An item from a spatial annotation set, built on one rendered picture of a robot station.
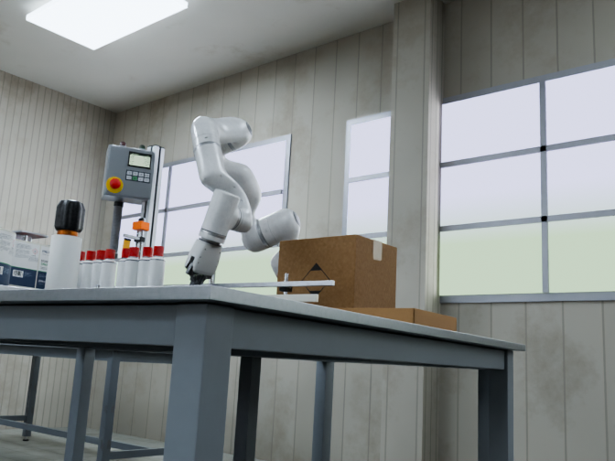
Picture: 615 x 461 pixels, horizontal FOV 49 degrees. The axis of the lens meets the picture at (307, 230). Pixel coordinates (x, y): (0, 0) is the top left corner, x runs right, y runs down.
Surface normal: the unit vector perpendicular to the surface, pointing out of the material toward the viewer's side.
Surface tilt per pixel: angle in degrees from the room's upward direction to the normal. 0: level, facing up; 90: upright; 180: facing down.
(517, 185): 90
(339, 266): 90
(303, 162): 90
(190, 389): 90
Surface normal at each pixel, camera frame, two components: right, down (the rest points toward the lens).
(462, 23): -0.64, -0.18
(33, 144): 0.77, -0.08
